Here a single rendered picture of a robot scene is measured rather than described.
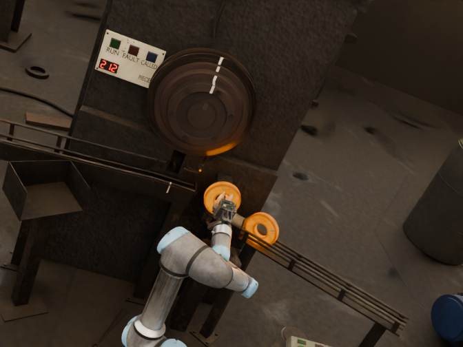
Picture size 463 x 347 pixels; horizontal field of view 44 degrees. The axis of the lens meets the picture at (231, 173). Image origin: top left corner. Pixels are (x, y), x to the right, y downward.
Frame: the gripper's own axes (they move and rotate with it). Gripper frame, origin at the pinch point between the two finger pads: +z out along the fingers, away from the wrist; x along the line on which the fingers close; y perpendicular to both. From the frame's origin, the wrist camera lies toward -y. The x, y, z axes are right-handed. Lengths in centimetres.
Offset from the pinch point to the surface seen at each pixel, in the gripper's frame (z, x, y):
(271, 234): -2.7, -27.6, -11.1
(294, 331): -41, -44, -21
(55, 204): -13, 64, -23
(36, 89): 179, 113, -142
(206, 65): 28, 26, 39
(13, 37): 254, 153, -161
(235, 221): 4.7, -12.9, -18.5
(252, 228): 1.1, -20.4, -15.8
